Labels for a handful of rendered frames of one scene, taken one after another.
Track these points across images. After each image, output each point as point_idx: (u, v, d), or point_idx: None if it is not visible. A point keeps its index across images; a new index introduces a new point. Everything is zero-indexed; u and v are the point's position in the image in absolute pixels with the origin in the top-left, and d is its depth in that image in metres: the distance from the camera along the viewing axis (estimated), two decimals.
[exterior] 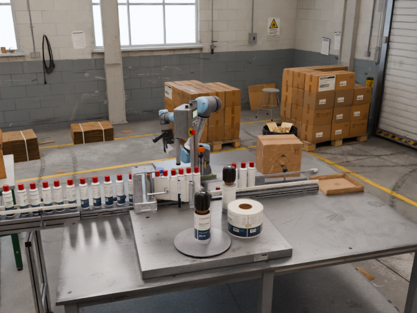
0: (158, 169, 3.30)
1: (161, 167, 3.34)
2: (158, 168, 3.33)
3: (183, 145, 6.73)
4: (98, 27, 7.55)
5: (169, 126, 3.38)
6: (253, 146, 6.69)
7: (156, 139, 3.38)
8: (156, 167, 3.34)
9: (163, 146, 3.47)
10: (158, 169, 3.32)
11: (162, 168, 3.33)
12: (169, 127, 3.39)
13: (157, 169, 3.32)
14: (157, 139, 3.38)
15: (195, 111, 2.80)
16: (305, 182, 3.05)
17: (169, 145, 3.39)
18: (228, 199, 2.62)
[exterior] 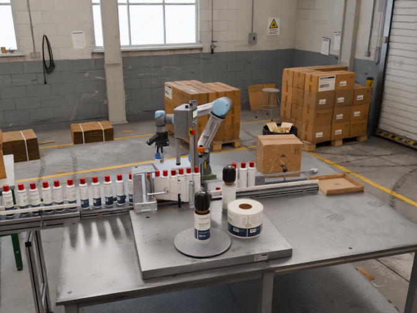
0: (157, 155, 3.26)
1: None
2: (157, 154, 3.29)
3: (183, 145, 6.73)
4: (98, 27, 7.55)
5: (165, 128, 3.22)
6: (253, 146, 6.69)
7: (151, 141, 3.20)
8: (156, 153, 3.30)
9: (156, 148, 3.30)
10: (157, 154, 3.28)
11: None
12: (165, 128, 3.23)
13: (157, 154, 3.28)
14: (152, 141, 3.21)
15: (195, 111, 2.80)
16: (305, 182, 3.05)
17: (164, 149, 3.26)
18: (228, 199, 2.62)
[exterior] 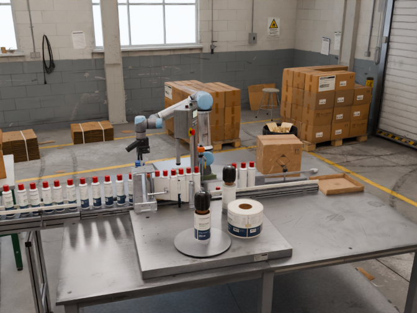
0: (138, 162, 3.12)
1: None
2: (138, 161, 3.14)
3: (183, 145, 6.73)
4: (98, 27, 7.55)
5: (145, 135, 3.07)
6: (253, 146, 6.69)
7: (131, 148, 3.06)
8: (136, 160, 3.16)
9: (137, 155, 3.15)
10: (138, 161, 3.13)
11: None
12: (146, 135, 3.08)
13: (137, 161, 3.13)
14: (132, 148, 3.07)
15: (195, 111, 2.80)
16: (305, 182, 3.05)
17: (144, 156, 3.10)
18: (228, 199, 2.62)
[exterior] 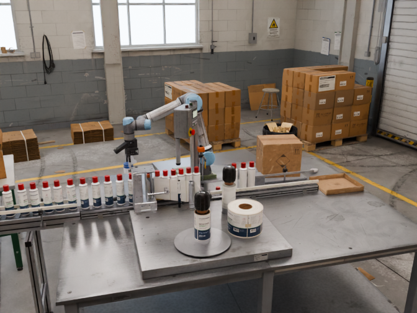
0: (126, 164, 3.08)
1: None
2: (126, 163, 3.10)
3: (183, 145, 6.73)
4: (98, 27, 7.55)
5: (133, 136, 3.03)
6: (253, 146, 6.69)
7: (118, 150, 3.02)
8: (125, 162, 3.12)
9: (126, 157, 3.11)
10: (126, 163, 3.09)
11: None
12: (134, 136, 3.04)
13: (125, 163, 3.09)
14: (120, 150, 3.03)
15: (195, 111, 2.80)
16: (305, 182, 3.05)
17: (133, 158, 3.06)
18: (228, 199, 2.62)
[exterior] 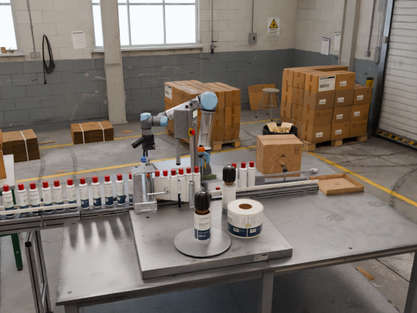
0: (143, 158, 3.19)
1: None
2: (143, 157, 3.21)
3: (183, 145, 6.73)
4: (98, 27, 7.55)
5: (151, 131, 3.14)
6: (253, 146, 6.69)
7: (136, 145, 3.13)
8: (142, 156, 3.23)
9: (143, 151, 3.22)
10: (143, 158, 3.20)
11: None
12: (151, 131, 3.15)
13: (143, 158, 3.20)
14: (138, 145, 3.14)
15: (195, 111, 2.80)
16: (305, 182, 3.05)
17: (149, 152, 3.18)
18: (228, 199, 2.62)
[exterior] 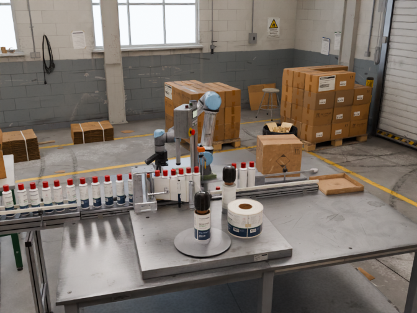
0: None
1: None
2: None
3: (183, 145, 6.73)
4: (98, 27, 7.55)
5: (164, 148, 3.13)
6: (253, 146, 6.69)
7: (150, 161, 3.12)
8: None
9: (156, 167, 3.21)
10: None
11: None
12: (164, 148, 3.14)
13: None
14: (151, 161, 3.13)
15: (195, 111, 2.80)
16: (305, 182, 3.05)
17: (163, 169, 3.17)
18: (228, 199, 2.62)
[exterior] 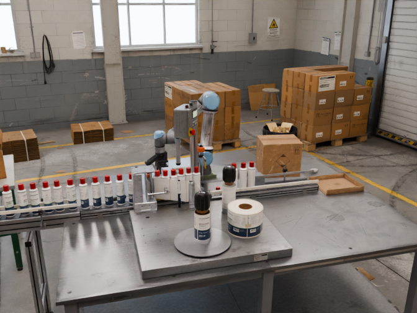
0: None
1: None
2: None
3: (183, 145, 6.73)
4: (98, 27, 7.55)
5: (164, 149, 3.13)
6: (253, 146, 6.69)
7: (150, 163, 3.13)
8: (155, 174, 3.22)
9: (156, 169, 3.22)
10: None
11: None
12: (164, 149, 3.14)
13: None
14: (151, 163, 3.13)
15: (195, 111, 2.80)
16: (305, 182, 3.05)
17: (163, 170, 3.17)
18: (228, 199, 2.62)
